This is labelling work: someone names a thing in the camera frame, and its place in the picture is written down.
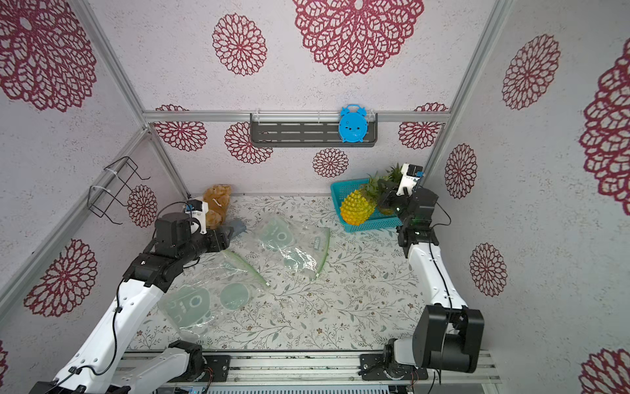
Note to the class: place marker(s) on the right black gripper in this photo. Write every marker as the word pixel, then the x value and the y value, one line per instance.
pixel 391 199

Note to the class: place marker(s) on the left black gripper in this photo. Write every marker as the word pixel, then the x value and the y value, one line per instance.
pixel 218 239

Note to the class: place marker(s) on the green pineapple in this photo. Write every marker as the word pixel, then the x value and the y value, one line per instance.
pixel 385 185

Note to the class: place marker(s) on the clear zip-top bag green seal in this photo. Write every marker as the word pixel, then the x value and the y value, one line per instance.
pixel 220 285

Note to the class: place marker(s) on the yellow orange pineapple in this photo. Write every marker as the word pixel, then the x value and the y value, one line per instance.
pixel 361 204

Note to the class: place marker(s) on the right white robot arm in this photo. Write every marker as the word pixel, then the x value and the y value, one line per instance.
pixel 449 334

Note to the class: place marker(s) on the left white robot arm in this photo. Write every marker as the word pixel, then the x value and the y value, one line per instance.
pixel 179 239

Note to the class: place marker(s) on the grey glasses case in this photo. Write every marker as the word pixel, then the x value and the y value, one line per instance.
pixel 235 227

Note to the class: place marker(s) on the teal plastic basket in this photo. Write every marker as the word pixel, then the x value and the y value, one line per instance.
pixel 378 221

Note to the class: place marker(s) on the tan teddy bear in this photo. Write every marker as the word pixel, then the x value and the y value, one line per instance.
pixel 218 198

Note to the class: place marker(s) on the blue alarm clock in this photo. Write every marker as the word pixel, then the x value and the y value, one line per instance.
pixel 353 124

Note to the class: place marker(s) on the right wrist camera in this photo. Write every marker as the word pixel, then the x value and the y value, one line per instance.
pixel 411 174

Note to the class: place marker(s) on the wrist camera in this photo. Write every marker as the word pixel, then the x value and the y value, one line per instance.
pixel 411 174
pixel 197 210

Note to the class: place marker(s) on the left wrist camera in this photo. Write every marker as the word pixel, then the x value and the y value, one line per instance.
pixel 197 210

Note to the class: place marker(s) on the grey wall shelf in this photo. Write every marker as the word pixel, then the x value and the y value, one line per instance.
pixel 306 134

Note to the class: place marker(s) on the black wire wall rack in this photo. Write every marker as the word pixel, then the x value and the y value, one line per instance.
pixel 118 174

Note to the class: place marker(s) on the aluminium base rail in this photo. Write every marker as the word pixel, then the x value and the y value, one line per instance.
pixel 330 368

